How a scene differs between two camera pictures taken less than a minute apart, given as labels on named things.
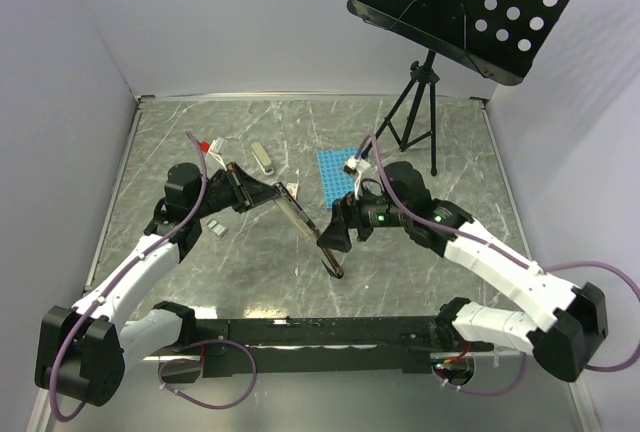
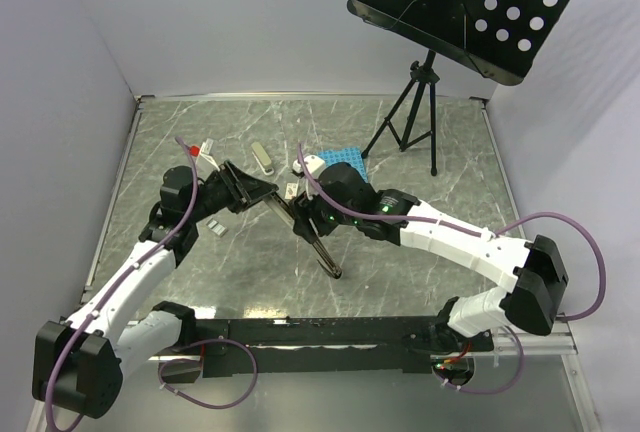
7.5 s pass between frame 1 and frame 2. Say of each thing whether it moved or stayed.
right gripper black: moved
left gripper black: stayed
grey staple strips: stayed
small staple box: stayed
